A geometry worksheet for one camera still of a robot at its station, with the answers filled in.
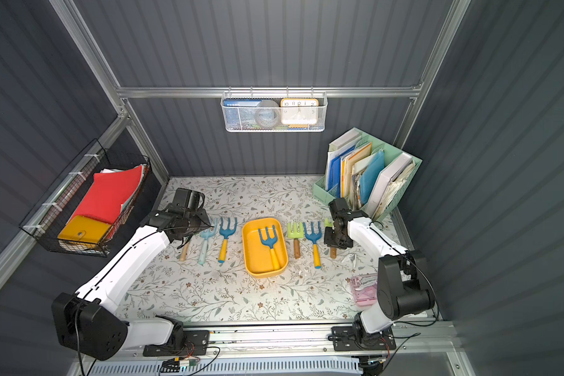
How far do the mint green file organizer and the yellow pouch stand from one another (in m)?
0.80

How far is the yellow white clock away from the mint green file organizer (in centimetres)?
15

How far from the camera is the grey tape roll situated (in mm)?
878

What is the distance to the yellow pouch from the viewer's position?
0.64m

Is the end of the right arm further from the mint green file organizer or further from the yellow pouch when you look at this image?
the yellow pouch

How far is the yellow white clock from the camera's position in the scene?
0.89 m

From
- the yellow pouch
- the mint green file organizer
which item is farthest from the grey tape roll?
the yellow pouch

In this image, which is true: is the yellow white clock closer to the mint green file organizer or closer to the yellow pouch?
the mint green file organizer

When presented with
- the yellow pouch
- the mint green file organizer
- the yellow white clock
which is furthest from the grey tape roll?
the yellow pouch

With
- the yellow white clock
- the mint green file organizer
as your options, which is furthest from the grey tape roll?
the mint green file organizer

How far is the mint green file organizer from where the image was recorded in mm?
884
